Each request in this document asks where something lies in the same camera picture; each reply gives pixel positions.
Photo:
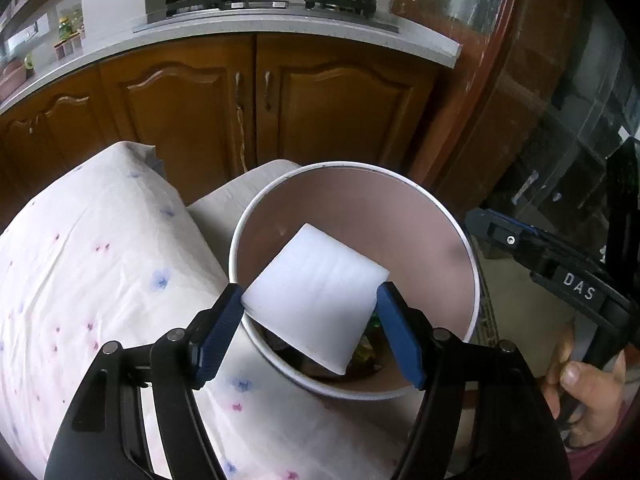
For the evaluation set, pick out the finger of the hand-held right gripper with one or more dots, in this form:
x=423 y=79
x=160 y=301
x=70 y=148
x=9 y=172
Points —
x=505 y=240

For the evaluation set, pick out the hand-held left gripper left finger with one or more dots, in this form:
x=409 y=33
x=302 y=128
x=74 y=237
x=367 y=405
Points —
x=220 y=330

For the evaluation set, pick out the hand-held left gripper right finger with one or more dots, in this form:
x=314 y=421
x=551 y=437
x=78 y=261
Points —
x=400 y=330

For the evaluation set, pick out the white foam block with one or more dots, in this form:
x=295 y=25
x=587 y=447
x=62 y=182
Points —
x=315 y=300

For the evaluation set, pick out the pink waste bin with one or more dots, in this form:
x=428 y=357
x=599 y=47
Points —
x=380 y=220

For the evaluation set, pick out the person's right forearm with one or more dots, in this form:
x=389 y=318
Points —
x=595 y=462

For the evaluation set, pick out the person's right hand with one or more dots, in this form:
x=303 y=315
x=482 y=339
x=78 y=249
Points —
x=585 y=390

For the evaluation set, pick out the white floral tablecloth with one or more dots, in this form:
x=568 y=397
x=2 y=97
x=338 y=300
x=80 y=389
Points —
x=100 y=270

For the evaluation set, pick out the beige stool seat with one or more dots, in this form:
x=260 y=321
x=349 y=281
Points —
x=225 y=195

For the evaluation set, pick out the glass door cabinet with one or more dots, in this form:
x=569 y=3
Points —
x=525 y=60

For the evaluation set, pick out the wooden base cabinets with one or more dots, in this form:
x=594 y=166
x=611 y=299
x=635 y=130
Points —
x=325 y=110

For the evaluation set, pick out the white stone countertop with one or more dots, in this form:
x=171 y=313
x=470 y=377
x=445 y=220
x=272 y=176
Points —
x=250 y=27

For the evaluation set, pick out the gas stove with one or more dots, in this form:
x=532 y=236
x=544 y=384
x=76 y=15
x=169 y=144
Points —
x=260 y=10

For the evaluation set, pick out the small green object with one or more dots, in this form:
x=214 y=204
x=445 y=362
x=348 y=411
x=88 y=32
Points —
x=29 y=61

